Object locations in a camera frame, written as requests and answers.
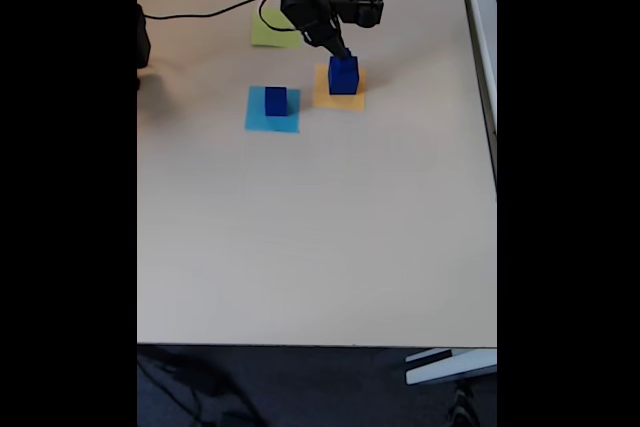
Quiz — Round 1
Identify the medium blue cube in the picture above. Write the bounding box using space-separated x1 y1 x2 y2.
264 86 289 118

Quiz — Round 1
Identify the green paper square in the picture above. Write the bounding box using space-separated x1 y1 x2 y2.
250 6 304 50

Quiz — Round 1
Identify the orange paper square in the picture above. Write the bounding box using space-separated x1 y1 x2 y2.
312 64 367 112

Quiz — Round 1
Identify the light blue paper square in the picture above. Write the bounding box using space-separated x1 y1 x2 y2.
243 85 302 135

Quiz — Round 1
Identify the large blue cube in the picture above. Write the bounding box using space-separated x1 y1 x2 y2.
328 55 360 97

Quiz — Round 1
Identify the white neighbouring table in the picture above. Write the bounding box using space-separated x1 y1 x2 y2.
454 0 498 203

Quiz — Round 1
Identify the white table foot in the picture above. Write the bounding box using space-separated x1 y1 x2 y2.
404 348 498 387

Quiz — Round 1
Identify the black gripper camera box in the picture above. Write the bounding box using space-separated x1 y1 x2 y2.
324 0 386 30

